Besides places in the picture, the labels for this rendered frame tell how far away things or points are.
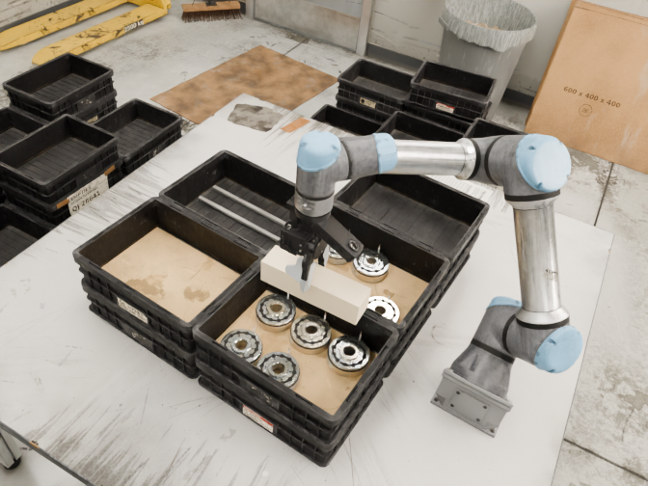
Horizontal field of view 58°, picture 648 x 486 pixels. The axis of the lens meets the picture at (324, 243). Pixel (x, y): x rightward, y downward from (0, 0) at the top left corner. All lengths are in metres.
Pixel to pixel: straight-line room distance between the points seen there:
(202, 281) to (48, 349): 0.43
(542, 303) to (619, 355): 1.59
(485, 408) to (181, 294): 0.82
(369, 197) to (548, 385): 0.78
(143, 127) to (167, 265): 1.46
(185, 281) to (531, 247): 0.88
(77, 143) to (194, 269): 1.26
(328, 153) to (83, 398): 0.91
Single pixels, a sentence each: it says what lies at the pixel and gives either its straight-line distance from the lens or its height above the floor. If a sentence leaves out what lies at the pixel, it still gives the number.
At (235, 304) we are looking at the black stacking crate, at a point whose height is 0.89.
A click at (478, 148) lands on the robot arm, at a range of 1.36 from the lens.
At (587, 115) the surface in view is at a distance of 4.11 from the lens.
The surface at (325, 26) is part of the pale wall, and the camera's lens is 4.76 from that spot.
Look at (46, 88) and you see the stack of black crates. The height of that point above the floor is 0.49.
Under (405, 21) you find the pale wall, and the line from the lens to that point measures 4.49.
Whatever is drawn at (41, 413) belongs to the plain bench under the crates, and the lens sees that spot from 1.61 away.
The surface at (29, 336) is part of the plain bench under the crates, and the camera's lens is 1.75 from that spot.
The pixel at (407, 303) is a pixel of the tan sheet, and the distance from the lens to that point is 1.61.
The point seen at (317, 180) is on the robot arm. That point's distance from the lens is 1.05.
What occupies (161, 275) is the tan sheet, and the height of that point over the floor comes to 0.83.
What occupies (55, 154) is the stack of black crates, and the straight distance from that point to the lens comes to 2.72.
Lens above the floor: 2.02
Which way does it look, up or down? 44 degrees down
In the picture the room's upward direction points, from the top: 8 degrees clockwise
